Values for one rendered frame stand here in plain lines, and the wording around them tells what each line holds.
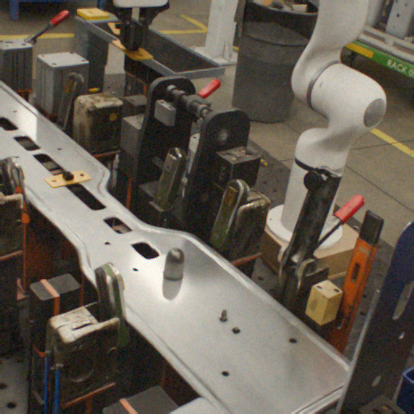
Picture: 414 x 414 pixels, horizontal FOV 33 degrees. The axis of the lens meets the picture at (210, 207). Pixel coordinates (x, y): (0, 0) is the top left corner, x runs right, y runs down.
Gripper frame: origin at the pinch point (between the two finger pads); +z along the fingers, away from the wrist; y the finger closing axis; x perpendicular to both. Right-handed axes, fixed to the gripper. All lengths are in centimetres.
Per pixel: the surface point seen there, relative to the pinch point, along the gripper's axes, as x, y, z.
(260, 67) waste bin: -205, -202, 101
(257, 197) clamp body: 20.6, -16.3, 23.1
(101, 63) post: -56, -22, 28
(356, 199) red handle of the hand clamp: 36.8, -22.3, 15.1
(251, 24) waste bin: -214, -196, 77
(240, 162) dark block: 15.7, -15.0, 18.4
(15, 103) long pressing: -44, 4, 31
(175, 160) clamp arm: 6.6, -7.3, 21.5
